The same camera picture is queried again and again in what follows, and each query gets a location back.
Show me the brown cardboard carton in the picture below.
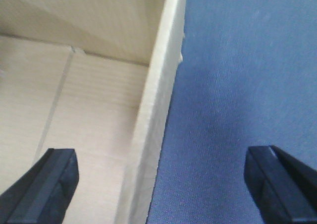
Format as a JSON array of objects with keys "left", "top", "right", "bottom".
[{"left": 0, "top": 0, "right": 186, "bottom": 224}]

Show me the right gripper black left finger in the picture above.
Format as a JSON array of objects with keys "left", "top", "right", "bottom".
[{"left": 0, "top": 148, "right": 79, "bottom": 224}]

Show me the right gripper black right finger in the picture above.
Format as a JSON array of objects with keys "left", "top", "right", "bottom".
[{"left": 244, "top": 146, "right": 317, "bottom": 224}]

